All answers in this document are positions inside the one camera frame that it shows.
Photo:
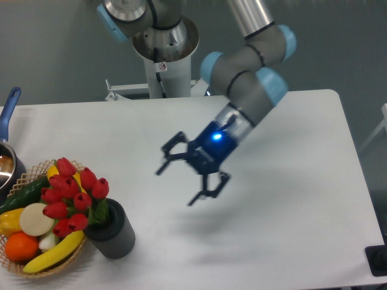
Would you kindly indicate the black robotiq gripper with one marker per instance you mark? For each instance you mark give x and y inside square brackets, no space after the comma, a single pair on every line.
[211,151]

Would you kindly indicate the red tulip bouquet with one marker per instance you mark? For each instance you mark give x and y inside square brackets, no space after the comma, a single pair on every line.
[75,210]

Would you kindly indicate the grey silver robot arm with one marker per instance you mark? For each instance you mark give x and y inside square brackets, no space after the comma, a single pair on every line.
[245,77]

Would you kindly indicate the dark grey ribbed vase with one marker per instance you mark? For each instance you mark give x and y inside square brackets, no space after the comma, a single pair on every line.
[116,239]

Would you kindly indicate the yellow squash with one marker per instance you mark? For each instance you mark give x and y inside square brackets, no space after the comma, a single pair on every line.
[54,171]

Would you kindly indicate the green bok choy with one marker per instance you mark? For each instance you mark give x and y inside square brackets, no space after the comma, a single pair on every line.
[48,239]

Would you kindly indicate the green cucumber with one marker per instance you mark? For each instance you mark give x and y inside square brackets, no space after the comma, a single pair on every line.
[29,194]

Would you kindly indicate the woven wicker basket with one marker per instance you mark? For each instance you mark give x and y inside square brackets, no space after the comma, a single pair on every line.
[17,267]

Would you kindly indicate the yellow banana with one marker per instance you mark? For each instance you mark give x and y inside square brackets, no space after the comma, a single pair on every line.
[58,254]

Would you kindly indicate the black device at edge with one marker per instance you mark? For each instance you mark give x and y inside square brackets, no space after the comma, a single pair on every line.
[376,257]

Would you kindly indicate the yellow bell pepper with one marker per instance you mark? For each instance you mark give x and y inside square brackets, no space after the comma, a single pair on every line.
[10,222]

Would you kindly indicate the orange fruit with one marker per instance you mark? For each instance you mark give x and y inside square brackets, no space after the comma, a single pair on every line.
[21,247]

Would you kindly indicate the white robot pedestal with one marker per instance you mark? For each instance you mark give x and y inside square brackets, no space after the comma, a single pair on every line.
[166,56]

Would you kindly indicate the white frame at right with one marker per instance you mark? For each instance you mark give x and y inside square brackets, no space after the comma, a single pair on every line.
[375,137]

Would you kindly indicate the blue handled saucepan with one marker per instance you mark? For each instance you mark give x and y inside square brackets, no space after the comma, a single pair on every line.
[12,167]

